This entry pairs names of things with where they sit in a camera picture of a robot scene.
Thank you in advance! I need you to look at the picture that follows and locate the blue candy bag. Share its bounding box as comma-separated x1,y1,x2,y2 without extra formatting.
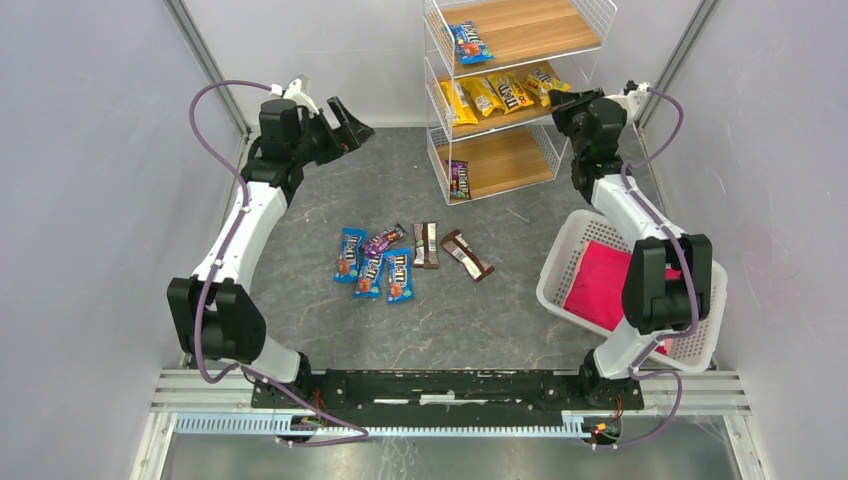
447,21,495,65
353,256,383,299
384,248,414,304
334,228,367,283

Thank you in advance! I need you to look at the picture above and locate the bottom wooden shelf board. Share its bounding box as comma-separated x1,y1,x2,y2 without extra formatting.
427,125,562,204

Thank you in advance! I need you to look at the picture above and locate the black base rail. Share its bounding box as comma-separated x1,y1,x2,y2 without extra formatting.
290,370,645,428

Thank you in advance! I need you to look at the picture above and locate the yellow candy bag top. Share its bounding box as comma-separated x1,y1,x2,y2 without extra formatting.
440,80,479,127

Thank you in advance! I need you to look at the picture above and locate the pink cloth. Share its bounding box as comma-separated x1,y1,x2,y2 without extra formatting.
563,239,684,356

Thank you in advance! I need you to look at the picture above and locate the purple candy bag on floor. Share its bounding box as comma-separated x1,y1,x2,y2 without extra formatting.
361,223,407,258

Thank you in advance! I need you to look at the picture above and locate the white plastic basket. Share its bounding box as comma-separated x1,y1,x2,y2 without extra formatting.
536,210,728,373

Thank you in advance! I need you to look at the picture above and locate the purple candy bag on shelf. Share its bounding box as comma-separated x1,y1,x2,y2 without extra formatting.
448,161,472,200

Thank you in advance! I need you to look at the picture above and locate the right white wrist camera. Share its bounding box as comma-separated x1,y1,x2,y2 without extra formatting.
606,80,651,122

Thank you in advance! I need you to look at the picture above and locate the top wooden shelf board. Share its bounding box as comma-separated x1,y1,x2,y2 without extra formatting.
422,1,618,78

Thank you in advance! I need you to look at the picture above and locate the yellow candy bag bottom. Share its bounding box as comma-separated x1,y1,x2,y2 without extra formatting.
486,72,535,115

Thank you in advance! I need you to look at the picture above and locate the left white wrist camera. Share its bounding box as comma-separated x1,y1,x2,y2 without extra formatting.
269,75,320,115

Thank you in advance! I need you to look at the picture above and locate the yellow candy bag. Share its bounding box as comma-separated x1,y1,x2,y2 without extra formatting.
460,77,505,118
524,67,571,101
440,80,479,127
486,72,535,115

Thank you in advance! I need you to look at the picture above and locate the wooden shelf board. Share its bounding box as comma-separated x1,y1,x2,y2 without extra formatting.
427,61,572,141
427,125,562,204
422,1,618,78

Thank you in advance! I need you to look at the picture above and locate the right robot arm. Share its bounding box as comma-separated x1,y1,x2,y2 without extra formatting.
549,82,713,381

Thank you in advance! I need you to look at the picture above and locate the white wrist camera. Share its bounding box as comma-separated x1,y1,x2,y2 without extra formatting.
269,75,320,115
606,80,651,122

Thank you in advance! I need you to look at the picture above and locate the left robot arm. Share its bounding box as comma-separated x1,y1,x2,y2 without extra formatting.
166,97,374,384

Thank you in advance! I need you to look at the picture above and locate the white wire shelf rack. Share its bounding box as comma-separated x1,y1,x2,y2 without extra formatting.
422,0,618,206

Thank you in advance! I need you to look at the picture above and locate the brown candy bar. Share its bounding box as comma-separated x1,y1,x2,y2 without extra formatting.
413,222,440,269
440,230,495,283

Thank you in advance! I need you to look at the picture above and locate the middle wooden shelf board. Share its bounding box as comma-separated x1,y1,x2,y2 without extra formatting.
427,61,572,141

